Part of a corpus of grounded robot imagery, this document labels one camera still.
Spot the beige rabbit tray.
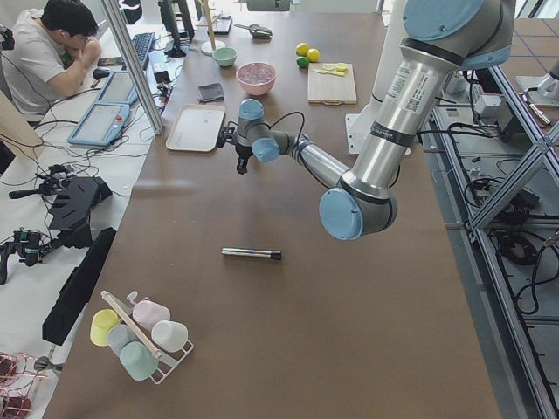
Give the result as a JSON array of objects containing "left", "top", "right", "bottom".
[{"left": 166, "top": 104, "right": 225, "bottom": 153}]

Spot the green plastic cup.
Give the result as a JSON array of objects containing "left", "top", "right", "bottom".
[{"left": 120, "top": 341, "right": 158, "bottom": 381}]

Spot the green lime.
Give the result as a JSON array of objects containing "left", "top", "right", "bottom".
[{"left": 296, "top": 57, "right": 309, "bottom": 69}]

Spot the wooden mug tree stand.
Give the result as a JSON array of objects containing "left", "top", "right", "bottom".
[{"left": 197, "top": 0, "right": 225, "bottom": 57}]

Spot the pink bowl of ice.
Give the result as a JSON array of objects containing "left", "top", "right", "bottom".
[{"left": 236, "top": 62, "right": 276, "bottom": 96}]

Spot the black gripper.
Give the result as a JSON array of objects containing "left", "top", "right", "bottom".
[{"left": 235, "top": 142, "right": 253, "bottom": 175}]

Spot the yellow plastic cup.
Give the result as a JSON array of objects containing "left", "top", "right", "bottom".
[{"left": 90, "top": 309, "right": 120, "bottom": 347}]

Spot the white robot base pillar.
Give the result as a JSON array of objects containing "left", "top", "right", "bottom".
[{"left": 345, "top": 0, "right": 406, "bottom": 155}]

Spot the yellow plastic knife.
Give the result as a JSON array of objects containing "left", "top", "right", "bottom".
[{"left": 312, "top": 68, "right": 346, "bottom": 77}]

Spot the steel muddler black tip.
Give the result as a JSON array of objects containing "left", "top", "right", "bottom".
[{"left": 221, "top": 247, "right": 282, "bottom": 261}]

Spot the steel ice scoop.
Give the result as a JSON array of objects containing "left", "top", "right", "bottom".
[{"left": 234, "top": 23, "right": 273, "bottom": 39}]

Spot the grey plastic cup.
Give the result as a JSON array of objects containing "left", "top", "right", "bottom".
[{"left": 107, "top": 324, "right": 132, "bottom": 356}]

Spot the black angular holder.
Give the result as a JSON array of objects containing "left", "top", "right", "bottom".
[{"left": 48, "top": 176, "right": 112, "bottom": 249}]

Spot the aluminium frame post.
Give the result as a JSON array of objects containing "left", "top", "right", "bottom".
[{"left": 100, "top": 0, "right": 163, "bottom": 135}]

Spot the grey folded cloth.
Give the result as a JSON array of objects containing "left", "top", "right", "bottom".
[{"left": 197, "top": 83, "right": 224, "bottom": 103}]

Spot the handheld black gripper device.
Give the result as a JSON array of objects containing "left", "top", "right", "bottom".
[{"left": 1, "top": 230, "right": 53, "bottom": 285}]

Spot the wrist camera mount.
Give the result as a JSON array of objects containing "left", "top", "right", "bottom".
[{"left": 217, "top": 124, "right": 237, "bottom": 148}]

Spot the seated person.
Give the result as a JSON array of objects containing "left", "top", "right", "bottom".
[{"left": 2, "top": 1, "right": 101, "bottom": 115}]

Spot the blue teach pendant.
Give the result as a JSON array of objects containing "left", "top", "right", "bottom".
[
  {"left": 97, "top": 71, "right": 138, "bottom": 105},
  {"left": 68, "top": 102, "right": 130, "bottom": 147}
]

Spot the green bowl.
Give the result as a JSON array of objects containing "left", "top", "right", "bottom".
[{"left": 212, "top": 47, "right": 237, "bottom": 67}]

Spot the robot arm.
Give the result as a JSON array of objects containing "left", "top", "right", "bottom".
[{"left": 234, "top": 1, "right": 515, "bottom": 240}]

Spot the black foam bar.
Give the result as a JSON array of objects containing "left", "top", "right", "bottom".
[{"left": 42, "top": 227, "right": 116, "bottom": 346}]

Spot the black keyboard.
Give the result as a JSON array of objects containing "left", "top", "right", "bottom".
[{"left": 132, "top": 32, "right": 155, "bottom": 70}]

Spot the white wire cup rack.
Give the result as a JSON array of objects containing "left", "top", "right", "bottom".
[{"left": 100, "top": 291, "right": 194, "bottom": 384}]

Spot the wooden cutting board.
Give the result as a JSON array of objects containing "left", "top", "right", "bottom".
[{"left": 307, "top": 63, "right": 357, "bottom": 105}]

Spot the whole yellow lemon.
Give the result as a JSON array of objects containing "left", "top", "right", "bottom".
[
  {"left": 307, "top": 48, "right": 321, "bottom": 63},
  {"left": 295, "top": 43, "right": 309, "bottom": 57}
]

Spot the pink plastic cup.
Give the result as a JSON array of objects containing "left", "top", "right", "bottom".
[{"left": 132, "top": 299, "right": 170, "bottom": 332}]

